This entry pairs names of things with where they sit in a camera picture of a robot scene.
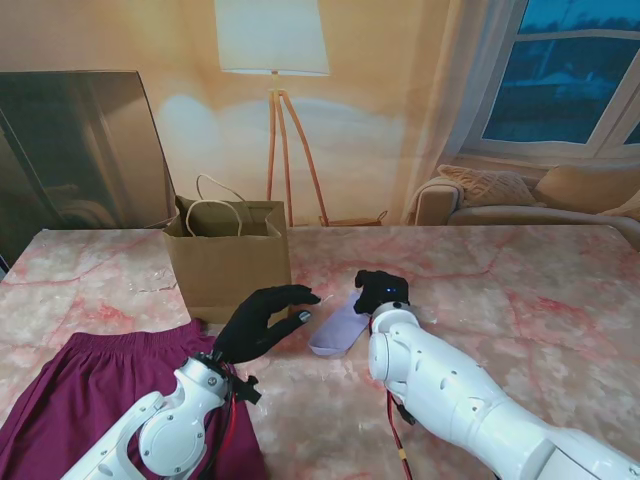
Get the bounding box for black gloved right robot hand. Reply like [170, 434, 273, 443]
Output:
[353, 269, 412, 316]

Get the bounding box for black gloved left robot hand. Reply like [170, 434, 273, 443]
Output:
[213, 284, 321, 365]

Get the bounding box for lilac sock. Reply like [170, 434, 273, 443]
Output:
[308, 292, 374, 359]

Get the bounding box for kraft paper bag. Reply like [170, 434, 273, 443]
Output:
[160, 172, 294, 326]

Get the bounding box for maroon shorts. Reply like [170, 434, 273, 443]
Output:
[0, 319, 269, 480]

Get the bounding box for wicker basket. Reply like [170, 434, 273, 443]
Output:
[319, 209, 390, 227]

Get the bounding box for beige sofa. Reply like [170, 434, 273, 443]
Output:
[407, 164, 640, 236]

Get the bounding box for cream knitted cushion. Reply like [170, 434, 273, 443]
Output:
[437, 164, 539, 209]

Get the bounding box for sheer cream curtain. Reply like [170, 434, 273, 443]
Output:
[399, 0, 531, 226]

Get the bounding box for plain beige cushion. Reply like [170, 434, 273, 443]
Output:
[532, 166, 640, 211]

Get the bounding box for dark glass panel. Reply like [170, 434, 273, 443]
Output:
[0, 70, 179, 266]

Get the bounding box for tripod floor lamp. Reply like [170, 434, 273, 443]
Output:
[213, 0, 331, 227]

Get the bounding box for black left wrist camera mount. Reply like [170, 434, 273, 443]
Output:
[230, 375, 262, 405]

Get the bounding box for red black left arm cable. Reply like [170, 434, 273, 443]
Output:
[199, 362, 242, 480]

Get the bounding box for red black arm cable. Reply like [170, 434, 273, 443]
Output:
[199, 362, 242, 480]
[384, 392, 417, 480]

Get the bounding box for red black right arm cable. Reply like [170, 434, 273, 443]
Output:
[384, 392, 417, 480]

